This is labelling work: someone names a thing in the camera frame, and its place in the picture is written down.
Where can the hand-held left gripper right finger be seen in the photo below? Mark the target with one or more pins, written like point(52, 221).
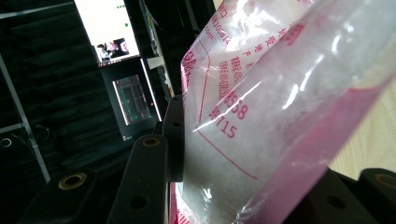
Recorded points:
point(339, 202)

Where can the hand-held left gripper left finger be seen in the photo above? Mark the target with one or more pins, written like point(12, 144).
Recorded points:
point(146, 174)

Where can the red and white plastic bag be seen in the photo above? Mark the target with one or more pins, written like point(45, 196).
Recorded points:
point(274, 109)

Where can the dark monitor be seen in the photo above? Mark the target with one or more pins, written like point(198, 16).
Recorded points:
point(132, 99)

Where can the metal stand pole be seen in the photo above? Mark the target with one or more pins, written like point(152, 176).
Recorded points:
point(23, 124)

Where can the bright monitor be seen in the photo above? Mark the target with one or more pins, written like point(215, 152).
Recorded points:
point(107, 28)

